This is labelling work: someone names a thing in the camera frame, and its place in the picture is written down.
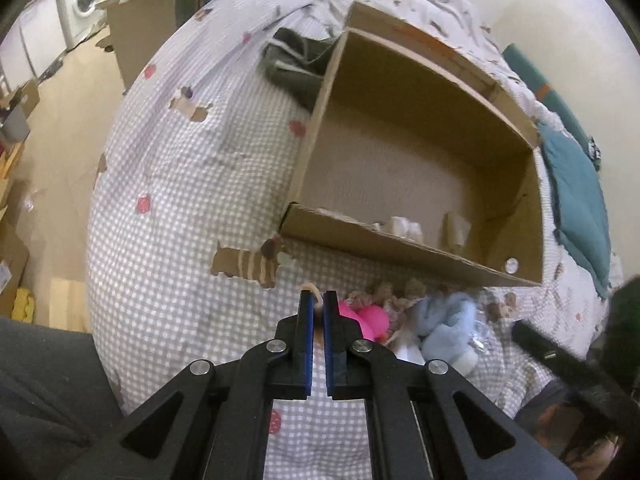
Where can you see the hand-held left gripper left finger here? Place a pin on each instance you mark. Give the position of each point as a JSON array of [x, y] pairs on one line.
[[306, 345]]

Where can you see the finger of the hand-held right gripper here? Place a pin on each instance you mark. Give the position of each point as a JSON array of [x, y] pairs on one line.
[[545, 350]]

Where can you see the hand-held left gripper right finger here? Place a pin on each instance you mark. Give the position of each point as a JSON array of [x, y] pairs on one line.
[[330, 345]]

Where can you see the small beige soft toy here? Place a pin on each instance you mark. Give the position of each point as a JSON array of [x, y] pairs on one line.
[[310, 287]]

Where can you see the large cardboard box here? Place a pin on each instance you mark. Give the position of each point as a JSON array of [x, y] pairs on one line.
[[400, 160]]

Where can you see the white soft toy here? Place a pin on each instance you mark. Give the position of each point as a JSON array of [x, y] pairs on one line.
[[400, 225]]

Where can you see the pink plush toy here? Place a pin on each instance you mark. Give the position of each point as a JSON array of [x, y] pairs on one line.
[[372, 320]]

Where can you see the small brown plush toy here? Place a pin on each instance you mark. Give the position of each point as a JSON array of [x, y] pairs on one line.
[[502, 307]]

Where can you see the curly-haired floral doll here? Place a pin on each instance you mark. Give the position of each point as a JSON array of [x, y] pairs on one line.
[[395, 305]]

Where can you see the light blue plush toy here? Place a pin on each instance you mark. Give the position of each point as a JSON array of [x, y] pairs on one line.
[[445, 325]]

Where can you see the teal quilt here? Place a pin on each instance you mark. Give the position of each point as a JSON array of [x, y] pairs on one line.
[[575, 210]]

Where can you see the small black object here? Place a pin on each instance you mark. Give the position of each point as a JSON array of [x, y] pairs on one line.
[[594, 152]]

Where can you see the checked dog-print bed sheet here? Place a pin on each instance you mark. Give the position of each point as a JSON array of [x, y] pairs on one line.
[[190, 185]]

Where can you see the pale wooden board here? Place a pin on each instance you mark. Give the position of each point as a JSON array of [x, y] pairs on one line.
[[70, 305]]

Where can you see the person's dark trouser leg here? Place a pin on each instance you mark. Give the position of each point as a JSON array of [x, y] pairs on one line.
[[45, 400]]

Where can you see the teal pillow with orange label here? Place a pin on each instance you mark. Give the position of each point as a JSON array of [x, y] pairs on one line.
[[530, 72]]

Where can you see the dark grey garment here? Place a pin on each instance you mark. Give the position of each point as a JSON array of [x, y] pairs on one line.
[[292, 70]]

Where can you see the yellow foam object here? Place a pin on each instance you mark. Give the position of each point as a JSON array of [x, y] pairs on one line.
[[24, 305]]

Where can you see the flat cardboard sheet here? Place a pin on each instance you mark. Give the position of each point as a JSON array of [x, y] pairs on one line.
[[12, 265]]

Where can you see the tall cardboard box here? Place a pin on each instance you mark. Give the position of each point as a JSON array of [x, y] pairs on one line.
[[140, 35]]

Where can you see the grey storage bin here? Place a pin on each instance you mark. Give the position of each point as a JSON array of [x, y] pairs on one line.
[[14, 125]]

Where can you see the small cardboard box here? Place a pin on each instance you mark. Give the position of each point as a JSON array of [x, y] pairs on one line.
[[27, 97]]

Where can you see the white cabinet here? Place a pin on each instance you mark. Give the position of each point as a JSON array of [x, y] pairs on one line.
[[42, 35]]

